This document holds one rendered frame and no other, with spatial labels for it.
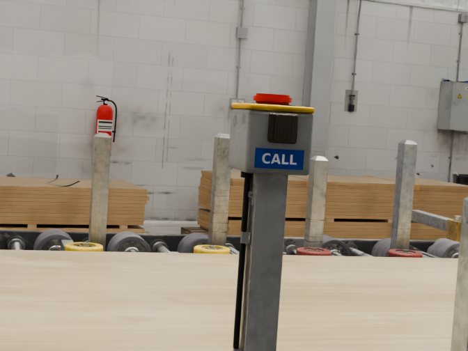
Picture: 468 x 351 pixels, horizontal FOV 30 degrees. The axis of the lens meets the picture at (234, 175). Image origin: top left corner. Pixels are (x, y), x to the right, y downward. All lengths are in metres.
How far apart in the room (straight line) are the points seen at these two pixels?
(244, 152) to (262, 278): 0.13
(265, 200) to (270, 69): 7.71
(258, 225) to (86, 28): 7.22
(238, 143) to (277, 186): 0.06
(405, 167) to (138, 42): 6.16
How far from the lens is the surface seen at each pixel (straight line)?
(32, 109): 7.98
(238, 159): 0.90
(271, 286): 0.92
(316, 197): 2.09
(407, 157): 2.18
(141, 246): 2.38
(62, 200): 6.76
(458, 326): 1.05
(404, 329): 1.36
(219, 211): 2.02
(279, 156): 0.88
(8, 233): 2.50
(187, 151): 8.32
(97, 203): 1.97
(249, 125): 0.87
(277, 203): 0.91
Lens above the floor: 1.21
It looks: 4 degrees down
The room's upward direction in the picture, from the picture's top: 4 degrees clockwise
